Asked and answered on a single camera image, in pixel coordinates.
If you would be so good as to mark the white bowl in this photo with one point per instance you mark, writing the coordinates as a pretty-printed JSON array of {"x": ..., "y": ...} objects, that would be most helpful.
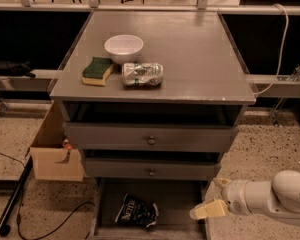
[{"x": 124, "y": 48}]

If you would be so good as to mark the crushed silver green can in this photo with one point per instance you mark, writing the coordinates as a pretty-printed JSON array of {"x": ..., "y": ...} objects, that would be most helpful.
[{"x": 142, "y": 74}]

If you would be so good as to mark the blue chip bag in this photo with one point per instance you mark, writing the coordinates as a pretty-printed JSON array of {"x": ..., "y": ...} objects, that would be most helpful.
[{"x": 137, "y": 212}]

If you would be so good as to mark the cardboard box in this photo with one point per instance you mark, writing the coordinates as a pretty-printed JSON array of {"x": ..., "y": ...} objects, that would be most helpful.
[{"x": 50, "y": 160}]

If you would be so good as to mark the green yellow sponge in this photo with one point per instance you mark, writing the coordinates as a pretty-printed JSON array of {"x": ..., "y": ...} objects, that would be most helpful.
[{"x": 97, "y": 71}]

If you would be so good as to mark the black bar on floor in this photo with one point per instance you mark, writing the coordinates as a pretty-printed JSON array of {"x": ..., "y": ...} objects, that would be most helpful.
[{"x": 14, "y": 188}]

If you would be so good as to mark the black bag on rail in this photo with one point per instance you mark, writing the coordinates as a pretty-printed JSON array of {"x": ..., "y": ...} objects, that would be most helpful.
[{"x": 15, "y": 69}]

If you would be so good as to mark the grey drawer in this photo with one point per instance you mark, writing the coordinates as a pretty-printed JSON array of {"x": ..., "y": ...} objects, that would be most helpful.
[
  {"x": 154, "y": 126},
  {"x": 174, "y": 200},
  {"x": 151, "y": 164}
]

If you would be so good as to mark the orange object in box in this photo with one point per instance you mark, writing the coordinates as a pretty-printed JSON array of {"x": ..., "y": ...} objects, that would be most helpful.
[{"x": 67, "y": 145}]

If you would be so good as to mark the grey top drawer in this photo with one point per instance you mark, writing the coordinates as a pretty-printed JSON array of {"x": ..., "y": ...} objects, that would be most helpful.
[{"x": 154, "y": 126}]

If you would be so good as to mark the grey bottom drawer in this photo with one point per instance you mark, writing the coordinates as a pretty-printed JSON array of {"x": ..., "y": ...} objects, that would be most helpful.
[{"x": 174, "y": 200}]

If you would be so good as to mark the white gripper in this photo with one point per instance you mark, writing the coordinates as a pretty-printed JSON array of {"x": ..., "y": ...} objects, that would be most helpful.
[{"x": 234, "y": 196}]

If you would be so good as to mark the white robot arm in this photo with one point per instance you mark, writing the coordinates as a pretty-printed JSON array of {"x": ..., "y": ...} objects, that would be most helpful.
[{"x": 278, "y": 199}]

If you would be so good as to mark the grey middle drawer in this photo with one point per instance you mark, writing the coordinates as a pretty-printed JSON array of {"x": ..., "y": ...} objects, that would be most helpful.
[{"x": 151, "y": 164}]

